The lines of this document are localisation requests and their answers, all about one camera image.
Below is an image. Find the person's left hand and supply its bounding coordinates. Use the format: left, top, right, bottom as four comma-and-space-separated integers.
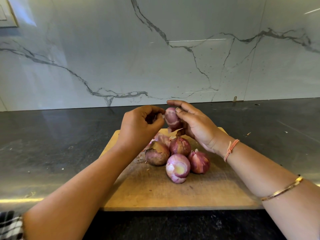
117, 105, 166, 155

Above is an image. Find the person's right hand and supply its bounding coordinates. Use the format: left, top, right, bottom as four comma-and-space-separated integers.
166, 100, 235, 155

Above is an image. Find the pile of onion peels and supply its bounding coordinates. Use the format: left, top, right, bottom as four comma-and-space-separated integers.
149, 131, 176, 147

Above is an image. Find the small red onion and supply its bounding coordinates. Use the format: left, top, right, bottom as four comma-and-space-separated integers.
164, 107, 183, 131

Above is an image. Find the brownish red onion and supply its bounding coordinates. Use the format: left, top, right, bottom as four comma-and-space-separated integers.
145, 141, 171, 166

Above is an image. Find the red onion with pale patch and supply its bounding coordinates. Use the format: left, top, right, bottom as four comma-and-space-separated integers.
165, 154, 192, 184

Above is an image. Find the person's left forearm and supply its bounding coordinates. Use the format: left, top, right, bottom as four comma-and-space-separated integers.
22, 146, 138, 240

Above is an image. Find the person's right forearm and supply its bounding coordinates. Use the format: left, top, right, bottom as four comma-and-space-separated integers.
219, 141, 320, 240

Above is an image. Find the wooden cutting board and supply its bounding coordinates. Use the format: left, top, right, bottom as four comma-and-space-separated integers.
99, 127, 263, 211

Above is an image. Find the gold bangle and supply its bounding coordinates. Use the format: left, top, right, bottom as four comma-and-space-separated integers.
261, 175, 304, 202

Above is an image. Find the black white plaid sleeve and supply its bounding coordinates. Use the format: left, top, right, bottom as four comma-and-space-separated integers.
0, 211, 25, 240

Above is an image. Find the orange thread bracelet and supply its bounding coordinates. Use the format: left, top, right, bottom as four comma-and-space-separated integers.
223, 139, 241, 163

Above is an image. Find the white wall switch plate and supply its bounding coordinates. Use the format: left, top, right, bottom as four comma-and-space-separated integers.
0, 0, 19, 28

